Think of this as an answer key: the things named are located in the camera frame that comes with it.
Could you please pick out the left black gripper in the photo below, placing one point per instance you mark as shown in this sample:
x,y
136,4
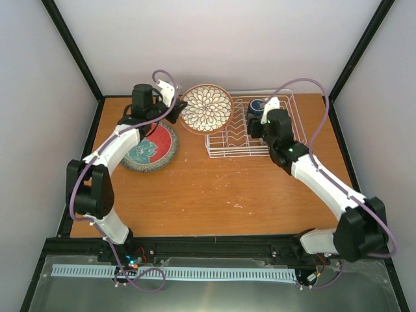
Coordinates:
x,y
177,107

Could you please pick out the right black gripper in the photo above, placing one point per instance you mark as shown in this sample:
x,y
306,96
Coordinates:
x,y
252,128

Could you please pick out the dark blue mug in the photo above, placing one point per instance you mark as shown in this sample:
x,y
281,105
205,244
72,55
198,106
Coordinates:
x,y
255,110

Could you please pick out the floral patterned plate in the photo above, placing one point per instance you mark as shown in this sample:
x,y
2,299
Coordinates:
x,y
209,109

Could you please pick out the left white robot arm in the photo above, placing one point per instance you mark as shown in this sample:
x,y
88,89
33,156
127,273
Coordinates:
x,y
90,196

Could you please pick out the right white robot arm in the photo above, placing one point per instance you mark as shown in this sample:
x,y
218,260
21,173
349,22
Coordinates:
x,y
361,228

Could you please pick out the red and teal plate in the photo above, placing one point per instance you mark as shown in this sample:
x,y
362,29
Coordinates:
x,y
155,151

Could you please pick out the white wire dish rack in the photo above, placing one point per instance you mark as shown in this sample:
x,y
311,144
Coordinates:
x,y
235,141

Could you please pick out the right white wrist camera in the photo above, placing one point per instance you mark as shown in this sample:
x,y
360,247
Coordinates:
x,y
269,104

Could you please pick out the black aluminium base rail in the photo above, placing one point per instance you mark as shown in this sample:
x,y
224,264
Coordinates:
x,y
272,249

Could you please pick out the black frame post left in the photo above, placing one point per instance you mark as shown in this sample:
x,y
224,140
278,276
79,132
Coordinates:
x,y
67,37

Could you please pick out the black frame post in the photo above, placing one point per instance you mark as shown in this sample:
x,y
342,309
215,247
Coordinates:
x,y
67,37
371,29

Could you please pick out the black frame post right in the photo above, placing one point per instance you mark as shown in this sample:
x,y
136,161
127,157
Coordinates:
x,y
371,29

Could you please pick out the light blue cable duct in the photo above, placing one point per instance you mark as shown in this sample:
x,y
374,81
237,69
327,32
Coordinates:
x,y
282,275

